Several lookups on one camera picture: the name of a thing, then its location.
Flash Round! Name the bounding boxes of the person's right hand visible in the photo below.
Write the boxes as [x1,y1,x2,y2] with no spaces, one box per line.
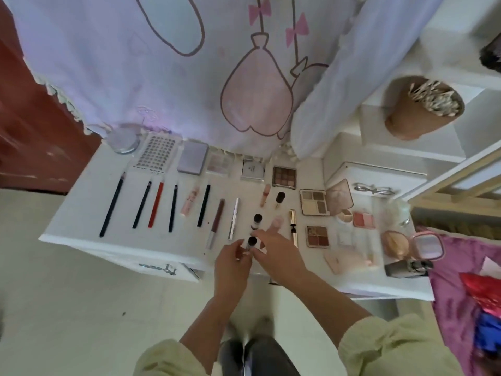
[250,228,310,293]

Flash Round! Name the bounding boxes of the person's left hand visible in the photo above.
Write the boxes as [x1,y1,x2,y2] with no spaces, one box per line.
[213,237,255,306]

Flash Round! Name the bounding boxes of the small brown quad eyeshadow palette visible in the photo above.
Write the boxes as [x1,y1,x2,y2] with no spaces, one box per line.
[305,225,331,249]

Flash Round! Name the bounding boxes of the pink foundation tube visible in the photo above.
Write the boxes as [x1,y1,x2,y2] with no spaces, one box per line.
[323,248,377,276]

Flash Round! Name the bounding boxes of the tan eyeshadow palette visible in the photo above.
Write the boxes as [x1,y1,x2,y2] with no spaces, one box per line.
[300,178,355,218]

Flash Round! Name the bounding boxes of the dark brown eyeshadow palette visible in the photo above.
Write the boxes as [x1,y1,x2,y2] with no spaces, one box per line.
[271,165,299,190]

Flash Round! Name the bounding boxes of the pink blush pan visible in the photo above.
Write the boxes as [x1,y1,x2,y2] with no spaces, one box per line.
[352,211,377,230]

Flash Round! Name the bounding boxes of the red lip pencil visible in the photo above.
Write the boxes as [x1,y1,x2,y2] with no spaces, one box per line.
[148,181,165,229]

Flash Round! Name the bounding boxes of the clear eyeshadow palette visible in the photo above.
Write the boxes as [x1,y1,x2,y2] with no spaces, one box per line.
[206,150,236,177]

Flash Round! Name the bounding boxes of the pink cushion compact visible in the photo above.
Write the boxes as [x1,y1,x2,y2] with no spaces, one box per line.
[381,229,446,262]

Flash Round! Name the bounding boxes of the lavender rectangular palette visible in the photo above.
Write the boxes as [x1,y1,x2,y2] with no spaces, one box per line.
[177,139,210,175]

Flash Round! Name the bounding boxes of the square bottle with black cap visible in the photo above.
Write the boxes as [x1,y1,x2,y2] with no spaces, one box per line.
[385,258,424,279]

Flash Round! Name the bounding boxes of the white egg-shaped case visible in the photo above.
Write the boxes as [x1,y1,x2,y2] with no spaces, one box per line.
[387,198,412,228]

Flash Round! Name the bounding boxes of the white false eyelash tray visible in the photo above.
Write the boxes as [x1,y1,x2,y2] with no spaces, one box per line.
[133,134,180,174]

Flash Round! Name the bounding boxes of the round silver compact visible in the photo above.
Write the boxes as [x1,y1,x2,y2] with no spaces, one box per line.
[107,126,142,155]

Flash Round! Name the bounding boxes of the person's right forearm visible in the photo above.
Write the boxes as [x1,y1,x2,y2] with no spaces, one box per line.
[285,270,463,376]

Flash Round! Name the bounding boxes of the person's left forearm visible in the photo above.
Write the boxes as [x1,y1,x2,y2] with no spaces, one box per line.
[133,289,252,376]

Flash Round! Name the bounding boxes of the person's dark trousers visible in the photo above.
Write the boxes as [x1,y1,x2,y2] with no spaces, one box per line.
[218,334,302,376]

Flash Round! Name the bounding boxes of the white table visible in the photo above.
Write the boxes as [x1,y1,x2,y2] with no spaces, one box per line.
[39,135,435,302]

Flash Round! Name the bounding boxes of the terracotta pot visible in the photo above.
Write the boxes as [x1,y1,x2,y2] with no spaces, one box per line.
[385,76,466,142]

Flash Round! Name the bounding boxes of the white shelf unit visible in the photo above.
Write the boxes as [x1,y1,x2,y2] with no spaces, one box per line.
[321,0,501,201]

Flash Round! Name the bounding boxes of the red shiny packet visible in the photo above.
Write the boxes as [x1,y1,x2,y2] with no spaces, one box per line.
[460,272,501,318]

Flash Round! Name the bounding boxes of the white paper sheet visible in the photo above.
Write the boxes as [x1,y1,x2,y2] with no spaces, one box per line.
[479,256,501,279]

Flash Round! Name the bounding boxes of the blue cloth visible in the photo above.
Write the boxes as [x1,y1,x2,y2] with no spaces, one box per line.
[473,309,501,357]

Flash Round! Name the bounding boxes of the pink cartoon print cloth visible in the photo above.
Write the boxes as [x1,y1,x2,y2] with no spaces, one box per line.
[0,0,447,161]

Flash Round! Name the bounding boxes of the bunch of cotton swabs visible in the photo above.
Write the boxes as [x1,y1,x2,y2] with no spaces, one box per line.
[409,79,463,116]

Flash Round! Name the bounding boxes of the reddish brown door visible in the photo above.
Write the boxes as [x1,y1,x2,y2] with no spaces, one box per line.
[0,0,103,194]

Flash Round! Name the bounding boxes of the dark container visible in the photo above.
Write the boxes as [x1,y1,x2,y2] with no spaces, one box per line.
[479,31,501,74]

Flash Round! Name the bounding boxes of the small white bow-handle drawer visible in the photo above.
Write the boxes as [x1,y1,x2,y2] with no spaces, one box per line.
[323,160,427,202]

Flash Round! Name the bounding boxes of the wooden bed frame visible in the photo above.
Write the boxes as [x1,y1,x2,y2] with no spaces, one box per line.
[395,140,501,232]

